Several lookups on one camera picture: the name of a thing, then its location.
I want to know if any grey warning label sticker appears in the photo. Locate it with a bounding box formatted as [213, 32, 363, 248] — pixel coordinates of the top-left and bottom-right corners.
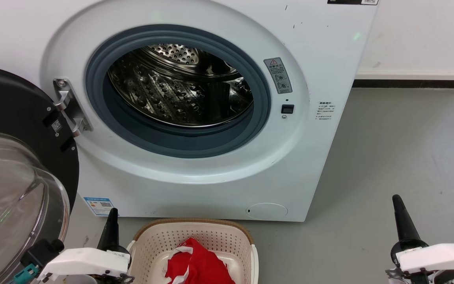
[264, 57, 293, 94]

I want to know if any grey rubber door gasket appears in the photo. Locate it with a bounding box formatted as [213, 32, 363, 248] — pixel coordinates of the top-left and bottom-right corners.
[85, 24, 272, 158]

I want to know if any black round glass washer door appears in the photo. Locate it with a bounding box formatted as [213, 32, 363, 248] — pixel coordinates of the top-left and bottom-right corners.
[0, 64, 80, 284]

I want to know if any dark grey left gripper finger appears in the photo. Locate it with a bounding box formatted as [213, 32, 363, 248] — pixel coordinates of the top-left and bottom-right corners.
[97, 208, 119, 251]

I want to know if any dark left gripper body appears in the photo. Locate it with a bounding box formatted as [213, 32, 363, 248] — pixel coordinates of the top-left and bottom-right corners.
[93, 245, 135, 284]

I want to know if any stainless steel washing machine drum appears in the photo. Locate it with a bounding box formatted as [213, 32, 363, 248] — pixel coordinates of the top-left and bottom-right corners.
[108, 43, 254, 127]

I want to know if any small white text sticker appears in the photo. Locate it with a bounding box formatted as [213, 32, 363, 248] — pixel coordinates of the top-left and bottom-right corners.
[316, 101, 335, 120]

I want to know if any cream perforated laundry basket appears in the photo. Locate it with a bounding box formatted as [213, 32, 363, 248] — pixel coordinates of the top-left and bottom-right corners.
[127, 218, 259, 284]

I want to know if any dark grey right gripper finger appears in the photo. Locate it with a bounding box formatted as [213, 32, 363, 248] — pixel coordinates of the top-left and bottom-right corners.
[393, 194, 421, 242]

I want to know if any white front-load washing machine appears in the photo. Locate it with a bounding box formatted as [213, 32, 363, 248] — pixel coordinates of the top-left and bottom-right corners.
[0, 0, 379, 222]

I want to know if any blue white energy label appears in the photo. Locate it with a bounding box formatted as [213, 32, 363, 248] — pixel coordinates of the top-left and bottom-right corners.
[83, 196, 115, 217]

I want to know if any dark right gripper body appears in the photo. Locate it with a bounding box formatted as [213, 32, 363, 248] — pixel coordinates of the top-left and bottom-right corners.
[385, 238, 454, 284]

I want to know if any black wall baseboard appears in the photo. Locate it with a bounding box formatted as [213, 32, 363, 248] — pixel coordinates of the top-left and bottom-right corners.
[352, 80, 454, 89]

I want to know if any red sports jersey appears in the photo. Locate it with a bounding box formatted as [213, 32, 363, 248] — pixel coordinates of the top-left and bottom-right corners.
[165, 237, 236, 284]

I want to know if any silver metal door hinge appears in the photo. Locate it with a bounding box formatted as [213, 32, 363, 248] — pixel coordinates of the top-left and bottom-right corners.
[53, 78, 93, 138]

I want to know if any round white filter cover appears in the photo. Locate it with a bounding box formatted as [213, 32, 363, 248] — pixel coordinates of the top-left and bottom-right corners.
[246, 203, 288, 220]

